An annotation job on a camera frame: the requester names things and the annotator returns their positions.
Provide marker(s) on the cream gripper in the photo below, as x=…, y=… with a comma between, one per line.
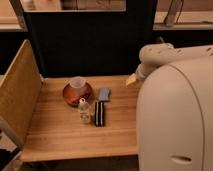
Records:
x=133, y=78

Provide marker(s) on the small clear glass bottle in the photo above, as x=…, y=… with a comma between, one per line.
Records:
x=84, y=110

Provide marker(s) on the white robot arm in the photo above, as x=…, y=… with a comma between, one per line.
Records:
x=174, y=112

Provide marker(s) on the blue grey sponge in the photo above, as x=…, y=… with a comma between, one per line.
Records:
x=104, y=94

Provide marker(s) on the black striped rectangular block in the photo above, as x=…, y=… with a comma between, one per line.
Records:
x=99, y=114

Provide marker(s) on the clear plastic cup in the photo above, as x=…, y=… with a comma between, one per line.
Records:
x=77, y=82

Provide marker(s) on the brown round bowl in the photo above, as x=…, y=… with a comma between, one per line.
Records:
x=73, y=95

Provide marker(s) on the black back panel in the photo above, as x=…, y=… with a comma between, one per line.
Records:
x=91, y=43

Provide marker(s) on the wooden side panel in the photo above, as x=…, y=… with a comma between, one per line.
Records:
x=19, y=90

